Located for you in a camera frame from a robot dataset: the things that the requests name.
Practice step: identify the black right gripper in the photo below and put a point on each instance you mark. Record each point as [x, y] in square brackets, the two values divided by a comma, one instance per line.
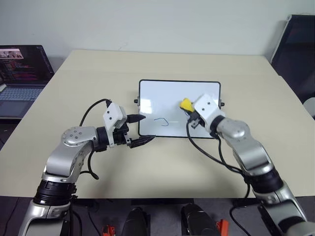
[195, 121]

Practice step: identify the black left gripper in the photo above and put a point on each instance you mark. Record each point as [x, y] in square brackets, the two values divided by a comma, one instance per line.
[121, 136]

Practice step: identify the yellow whiteboard eraser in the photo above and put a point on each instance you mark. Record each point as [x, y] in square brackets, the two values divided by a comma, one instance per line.
[186, 104]

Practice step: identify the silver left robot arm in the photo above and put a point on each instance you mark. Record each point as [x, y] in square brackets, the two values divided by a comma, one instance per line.
[73, 152]

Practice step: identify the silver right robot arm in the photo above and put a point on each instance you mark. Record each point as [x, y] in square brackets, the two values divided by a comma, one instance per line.
[253, 150]

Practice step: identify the black-framed small whiteboard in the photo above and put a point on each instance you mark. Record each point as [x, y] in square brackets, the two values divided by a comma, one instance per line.
[169, 98]

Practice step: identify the dark rounded shape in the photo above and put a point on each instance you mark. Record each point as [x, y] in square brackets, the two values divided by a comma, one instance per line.
[136, 221]
[198, 220]

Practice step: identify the orange clamp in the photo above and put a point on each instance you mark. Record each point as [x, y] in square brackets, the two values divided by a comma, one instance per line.
[109, 230]
[222, 226]

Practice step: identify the white round object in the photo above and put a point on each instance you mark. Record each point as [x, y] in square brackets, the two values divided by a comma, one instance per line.
[310, 105]

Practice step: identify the black monitor with silver edge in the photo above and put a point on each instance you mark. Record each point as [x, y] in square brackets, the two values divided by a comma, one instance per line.
[299, 56]

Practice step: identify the open grey laptop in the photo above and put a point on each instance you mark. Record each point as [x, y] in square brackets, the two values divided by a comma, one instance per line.
[21, 81]

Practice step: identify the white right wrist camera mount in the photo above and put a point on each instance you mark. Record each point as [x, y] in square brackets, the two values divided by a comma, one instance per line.
[208, 108]

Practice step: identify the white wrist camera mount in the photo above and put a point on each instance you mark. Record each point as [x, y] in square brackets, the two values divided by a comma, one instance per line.
[113, 116]
[208, 108]

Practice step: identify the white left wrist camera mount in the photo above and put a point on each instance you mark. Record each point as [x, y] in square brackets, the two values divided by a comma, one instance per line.
[113, 116]

